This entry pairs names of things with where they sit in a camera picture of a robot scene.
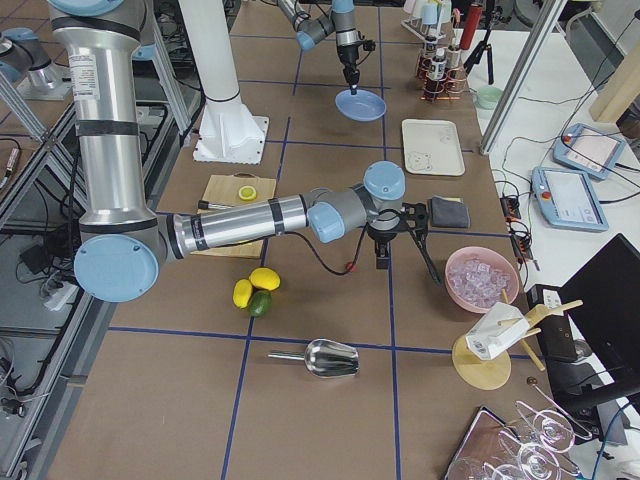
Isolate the copper wire bottle rack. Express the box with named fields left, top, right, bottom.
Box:
left=416, top=48, right=469, bottom=102

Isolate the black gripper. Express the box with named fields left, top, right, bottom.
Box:
left=366, top=212, right=400, bottom=269
left=336, top=43, right=360, bottom=95

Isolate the yellow lemon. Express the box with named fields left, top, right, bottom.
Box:
left=249, top=267, right=281, bottom=291
left=232, top=279, right=254, bottom=309

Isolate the dark drink bottle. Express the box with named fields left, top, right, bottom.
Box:
left=421, top=35, right=438, bottom=68
left=429, top=48, right=446, bottom=82

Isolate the lemon half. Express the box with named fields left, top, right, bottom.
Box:
left=237, top=185, right=258, bottom=202

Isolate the red cylinder can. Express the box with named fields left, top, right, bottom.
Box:
left=460, top=2, right=483, bottom=50

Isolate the aluminium frame post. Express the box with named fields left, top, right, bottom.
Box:
left=479, top=0, right=567, bottom=155

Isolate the white wire cup rack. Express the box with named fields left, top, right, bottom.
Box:
left=401, top=0, right=452, bottom=39

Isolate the grey sponge cloth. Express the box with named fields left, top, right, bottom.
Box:
left=429, top=196, right=470, bottom=228

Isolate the pink bowl with ice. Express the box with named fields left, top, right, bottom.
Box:
left=444, top=246, right=520, bottom=313

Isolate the white pillar base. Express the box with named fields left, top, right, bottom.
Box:
left=179, top=0, right=269, bottom=165

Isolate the blue plate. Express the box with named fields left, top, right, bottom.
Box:
left=335, top=89, right=387, bottom=122

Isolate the clear glass rack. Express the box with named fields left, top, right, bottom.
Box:
left=444, top=398, right=593, bottom=480

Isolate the green lime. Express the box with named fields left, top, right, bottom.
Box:
left=247, top=290, right=272, bottom=317

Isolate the black monitor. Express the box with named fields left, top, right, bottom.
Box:
left=538, top=233, right=639, bottom=413

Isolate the metal scoop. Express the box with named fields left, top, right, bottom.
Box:
left=268, top=339, right=360, bottom=378

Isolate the blue teach pendant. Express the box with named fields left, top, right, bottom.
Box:
left=531, top=167, right=609, bottom=232
left=553, top=123, right=624, bottom=180

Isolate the black tripod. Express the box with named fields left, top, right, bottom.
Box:
left=464, top=0, right=496, bottom=85

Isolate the wooden cup stand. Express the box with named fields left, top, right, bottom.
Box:
left=452, top=300, right=583, bottom=390

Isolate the cream bear tray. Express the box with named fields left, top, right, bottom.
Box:
left=401, top=119, right=465, bottom=177

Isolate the green bowl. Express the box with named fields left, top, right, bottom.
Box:
left=475, top=85, right=503, bottom=110

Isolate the white carton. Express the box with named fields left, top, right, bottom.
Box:
left=465, top=302, right=529, bottom=361

